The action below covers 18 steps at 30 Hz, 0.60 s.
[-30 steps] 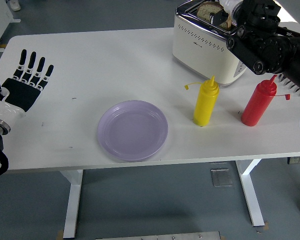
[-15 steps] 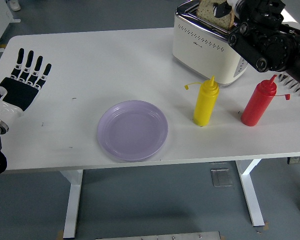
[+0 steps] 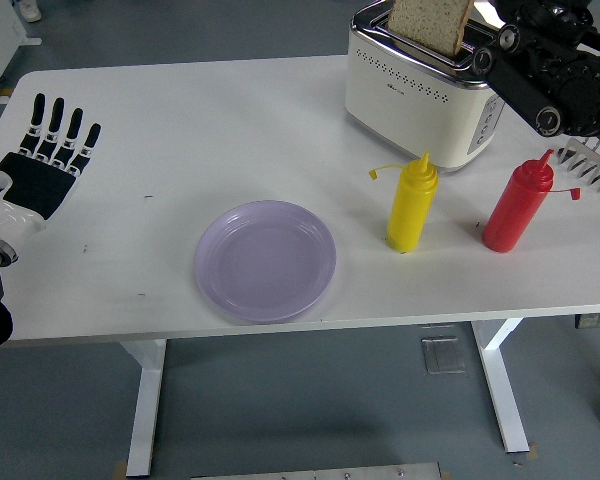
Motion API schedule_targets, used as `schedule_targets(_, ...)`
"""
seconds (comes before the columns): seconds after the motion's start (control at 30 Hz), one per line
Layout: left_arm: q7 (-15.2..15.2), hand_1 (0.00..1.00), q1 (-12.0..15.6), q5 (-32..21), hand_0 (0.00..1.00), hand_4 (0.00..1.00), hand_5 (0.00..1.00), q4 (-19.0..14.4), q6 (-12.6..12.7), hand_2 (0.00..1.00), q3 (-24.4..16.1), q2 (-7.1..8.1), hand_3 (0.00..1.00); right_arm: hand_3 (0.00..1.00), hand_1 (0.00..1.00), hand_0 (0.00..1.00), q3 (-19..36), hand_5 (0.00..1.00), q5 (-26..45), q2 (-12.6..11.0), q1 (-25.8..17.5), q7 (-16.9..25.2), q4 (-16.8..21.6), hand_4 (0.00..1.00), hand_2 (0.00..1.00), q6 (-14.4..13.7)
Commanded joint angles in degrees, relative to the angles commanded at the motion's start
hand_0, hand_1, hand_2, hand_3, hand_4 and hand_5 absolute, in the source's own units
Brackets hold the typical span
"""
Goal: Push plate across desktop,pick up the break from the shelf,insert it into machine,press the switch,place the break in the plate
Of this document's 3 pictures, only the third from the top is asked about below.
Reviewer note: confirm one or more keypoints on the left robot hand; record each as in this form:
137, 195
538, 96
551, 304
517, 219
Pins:
35, 182

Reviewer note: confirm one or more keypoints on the purple plate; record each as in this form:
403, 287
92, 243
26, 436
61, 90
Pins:
265, 262

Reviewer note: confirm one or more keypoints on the white chrome toaster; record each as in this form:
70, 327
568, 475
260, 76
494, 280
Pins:
405, 110

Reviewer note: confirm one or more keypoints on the bread slice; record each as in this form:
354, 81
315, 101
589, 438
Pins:
430, 22

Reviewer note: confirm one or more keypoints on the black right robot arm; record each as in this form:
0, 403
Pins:
570, 75

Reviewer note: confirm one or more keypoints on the white equipment cabinet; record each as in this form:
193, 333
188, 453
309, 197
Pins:
0, 30

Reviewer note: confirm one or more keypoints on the person's white shoe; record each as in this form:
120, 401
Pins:
30, 10

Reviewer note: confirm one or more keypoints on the white table leg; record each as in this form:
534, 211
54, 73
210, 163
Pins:
147, 400
502, 390

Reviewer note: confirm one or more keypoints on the yellow squeeze bottle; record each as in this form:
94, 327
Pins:
410, 210

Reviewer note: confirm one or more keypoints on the metal floor socket cover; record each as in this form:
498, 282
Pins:
443, 355

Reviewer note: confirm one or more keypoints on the red squeeze bottle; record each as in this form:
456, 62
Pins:
512, 215

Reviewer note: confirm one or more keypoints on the metal toast rack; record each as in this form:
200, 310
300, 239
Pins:
587, 165

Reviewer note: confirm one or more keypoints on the table height control panel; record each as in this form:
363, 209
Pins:
597, 320

